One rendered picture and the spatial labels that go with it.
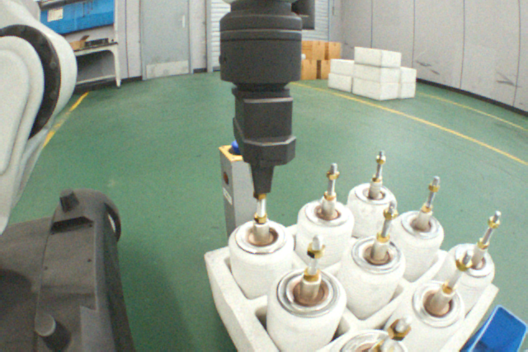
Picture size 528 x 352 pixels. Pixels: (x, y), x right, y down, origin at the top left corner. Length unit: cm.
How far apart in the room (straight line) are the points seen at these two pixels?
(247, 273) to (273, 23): 31
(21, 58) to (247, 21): 24
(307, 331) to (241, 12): 33
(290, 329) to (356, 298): 12
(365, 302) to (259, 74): 32
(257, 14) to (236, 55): 4
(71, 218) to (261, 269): 42
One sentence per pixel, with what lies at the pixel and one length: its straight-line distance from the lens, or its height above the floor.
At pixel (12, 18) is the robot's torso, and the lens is 37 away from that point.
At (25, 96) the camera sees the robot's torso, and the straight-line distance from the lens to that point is 31.
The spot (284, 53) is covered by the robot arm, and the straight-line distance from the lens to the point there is 26.
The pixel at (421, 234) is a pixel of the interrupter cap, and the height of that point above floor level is 25.
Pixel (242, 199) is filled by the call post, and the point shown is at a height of 23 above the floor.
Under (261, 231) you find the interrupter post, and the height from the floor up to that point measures 27.
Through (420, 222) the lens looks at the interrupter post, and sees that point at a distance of 46.
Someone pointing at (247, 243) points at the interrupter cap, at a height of 25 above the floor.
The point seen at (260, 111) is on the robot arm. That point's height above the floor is 45.
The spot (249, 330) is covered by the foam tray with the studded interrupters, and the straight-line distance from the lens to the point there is 37.
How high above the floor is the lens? 51
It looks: 24 degrees down
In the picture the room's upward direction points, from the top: straight up
